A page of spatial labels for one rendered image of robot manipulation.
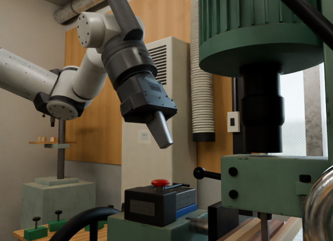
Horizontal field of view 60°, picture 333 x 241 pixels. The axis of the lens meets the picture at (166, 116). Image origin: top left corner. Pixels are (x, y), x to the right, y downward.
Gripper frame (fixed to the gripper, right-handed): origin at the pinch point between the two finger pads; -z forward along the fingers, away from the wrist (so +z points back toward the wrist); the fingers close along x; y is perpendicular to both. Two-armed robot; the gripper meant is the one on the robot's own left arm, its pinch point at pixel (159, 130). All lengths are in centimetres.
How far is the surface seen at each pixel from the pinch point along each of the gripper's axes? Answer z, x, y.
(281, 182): -15.9, 2.7, 14.2
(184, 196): -11.0, -5.0, -4.1
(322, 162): -15.9, 2.7, 19.4
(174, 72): 76, -123, -43
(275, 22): 0.0, 6.6, 24.1
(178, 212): -13.2, -2.7, -5.1
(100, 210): -5.8, -1.6, -21.6
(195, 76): 67, -130, -34
